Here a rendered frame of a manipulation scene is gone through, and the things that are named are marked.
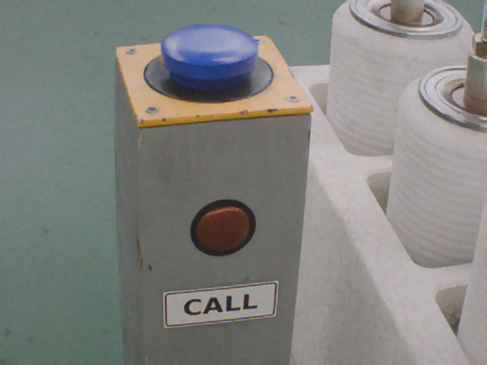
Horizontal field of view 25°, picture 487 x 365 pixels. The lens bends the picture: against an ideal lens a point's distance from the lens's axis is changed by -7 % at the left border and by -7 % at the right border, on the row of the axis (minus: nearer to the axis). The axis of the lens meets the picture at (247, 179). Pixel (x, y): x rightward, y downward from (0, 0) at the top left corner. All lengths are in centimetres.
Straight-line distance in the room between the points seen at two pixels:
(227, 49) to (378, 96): 25
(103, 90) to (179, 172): 70
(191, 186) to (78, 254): 46
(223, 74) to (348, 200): 21
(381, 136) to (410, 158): 10
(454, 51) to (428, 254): 14
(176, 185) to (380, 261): 18
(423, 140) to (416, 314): 9
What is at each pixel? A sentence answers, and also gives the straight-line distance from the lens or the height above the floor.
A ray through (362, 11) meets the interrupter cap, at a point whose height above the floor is 25.
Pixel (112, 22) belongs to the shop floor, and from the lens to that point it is 131.
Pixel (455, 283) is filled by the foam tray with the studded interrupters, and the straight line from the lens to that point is 59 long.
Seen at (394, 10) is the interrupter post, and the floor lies 26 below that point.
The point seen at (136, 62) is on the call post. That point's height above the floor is 31.
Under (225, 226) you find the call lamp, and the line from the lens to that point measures 46.
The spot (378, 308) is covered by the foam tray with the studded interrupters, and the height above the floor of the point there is 17.
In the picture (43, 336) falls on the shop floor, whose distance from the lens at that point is 82.
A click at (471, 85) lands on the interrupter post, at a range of 60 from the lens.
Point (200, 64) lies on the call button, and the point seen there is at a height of 33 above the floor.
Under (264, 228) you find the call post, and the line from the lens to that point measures 47.
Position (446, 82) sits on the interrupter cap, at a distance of 62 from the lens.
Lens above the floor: 52
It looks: 31 degrees down
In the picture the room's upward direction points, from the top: 3 degrees clockwise
